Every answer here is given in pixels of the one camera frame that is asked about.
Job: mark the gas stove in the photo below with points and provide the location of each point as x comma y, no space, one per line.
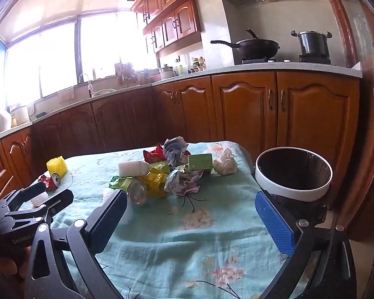
268,60

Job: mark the teal floral tablecloth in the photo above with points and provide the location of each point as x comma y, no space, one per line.
162,239

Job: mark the yellow snack bag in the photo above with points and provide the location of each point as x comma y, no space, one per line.
154,180

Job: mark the printed wrapper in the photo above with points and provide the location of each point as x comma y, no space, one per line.
182,182
174,151

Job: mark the small white plastic container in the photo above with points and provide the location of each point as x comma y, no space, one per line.
40,200

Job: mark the white plastic bottle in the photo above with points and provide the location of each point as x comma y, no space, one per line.
132,168

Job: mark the white electric cooker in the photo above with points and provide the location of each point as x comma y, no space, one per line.
167,72

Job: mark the wooden base cabinets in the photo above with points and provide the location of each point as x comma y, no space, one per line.
246,109

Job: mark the green carton box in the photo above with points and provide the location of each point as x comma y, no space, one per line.
199,162

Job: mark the white bin with black bag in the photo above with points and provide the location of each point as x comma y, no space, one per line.
286,191

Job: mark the white paper scrap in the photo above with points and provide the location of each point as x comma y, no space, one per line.
108,194

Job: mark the utensil rack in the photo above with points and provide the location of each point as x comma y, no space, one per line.
124,74

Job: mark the white tissue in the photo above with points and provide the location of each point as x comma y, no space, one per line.
225,163

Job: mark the wooden wall cabinets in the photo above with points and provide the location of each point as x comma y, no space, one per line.
180,21

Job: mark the black wok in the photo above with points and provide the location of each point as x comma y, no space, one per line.
257,48

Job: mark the kitchen window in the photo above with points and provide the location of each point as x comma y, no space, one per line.
59,62

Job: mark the group of condiment jars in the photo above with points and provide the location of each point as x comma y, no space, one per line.
198,65

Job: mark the red snack bag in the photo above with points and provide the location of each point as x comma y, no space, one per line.
152,155

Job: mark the white kitchen countertop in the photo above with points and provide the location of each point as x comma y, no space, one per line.
268,68

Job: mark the green wrapper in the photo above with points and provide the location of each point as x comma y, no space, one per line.
118,183

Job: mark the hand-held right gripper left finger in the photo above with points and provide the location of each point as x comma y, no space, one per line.
107,221

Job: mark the steel cooking pot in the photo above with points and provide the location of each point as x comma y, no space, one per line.
313,45

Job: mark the white rice cooker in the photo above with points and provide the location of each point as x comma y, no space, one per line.
19,115

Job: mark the wooden door frame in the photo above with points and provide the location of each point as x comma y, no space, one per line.
367,115

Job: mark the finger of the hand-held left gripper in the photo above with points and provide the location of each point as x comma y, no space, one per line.
60,201
28,193

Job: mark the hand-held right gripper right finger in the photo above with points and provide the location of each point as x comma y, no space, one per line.
272,224

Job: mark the chrome faucet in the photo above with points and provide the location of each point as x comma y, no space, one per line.
88,84

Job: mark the crushed red soda can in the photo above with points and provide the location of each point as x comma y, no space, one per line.
54,181

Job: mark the white hanging towel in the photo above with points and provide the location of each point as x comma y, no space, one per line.
67,96

